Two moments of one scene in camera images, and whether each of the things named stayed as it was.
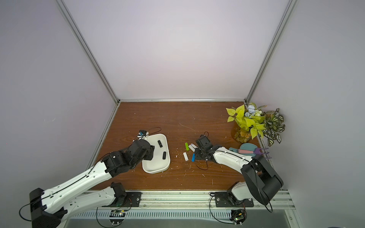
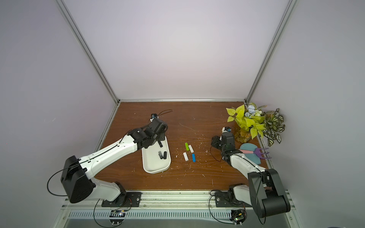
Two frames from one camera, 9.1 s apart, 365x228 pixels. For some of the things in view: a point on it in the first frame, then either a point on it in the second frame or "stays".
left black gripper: [150, 151] → [163, 135]
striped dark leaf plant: [273, 121] stays
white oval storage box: [161, 160] stays
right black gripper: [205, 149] → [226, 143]
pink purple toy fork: [257, 151] stays
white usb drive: [185, 156] stays
